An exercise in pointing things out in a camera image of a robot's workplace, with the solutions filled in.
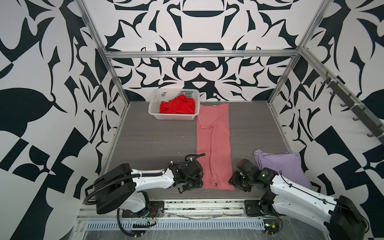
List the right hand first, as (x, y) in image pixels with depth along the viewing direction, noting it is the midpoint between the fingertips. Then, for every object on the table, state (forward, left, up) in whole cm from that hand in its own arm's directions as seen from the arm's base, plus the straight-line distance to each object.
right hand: (229, 183), depth 81 cm
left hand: (0, +13, +1) cm, 13 cm away
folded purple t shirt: (+8, -34, 0) cm, 35 cm away
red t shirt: (+52, +28, +6) cm, 59 cm away
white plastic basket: (+63, +44, +6) cm, 77 cm away
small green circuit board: (-18, -17, -3) cm, 25 cm away
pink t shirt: (+21, +7, 0) cm, 22 cm away
